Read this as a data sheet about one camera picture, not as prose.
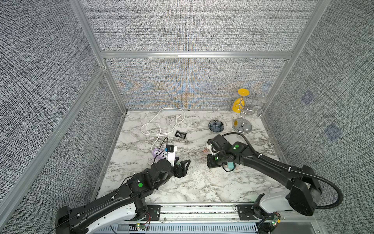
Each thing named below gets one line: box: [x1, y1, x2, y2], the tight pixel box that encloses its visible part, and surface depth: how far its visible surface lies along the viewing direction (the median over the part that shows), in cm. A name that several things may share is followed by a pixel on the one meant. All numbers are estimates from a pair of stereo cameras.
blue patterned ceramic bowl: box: [208, 119, 225, 133], surface depth 108 cm
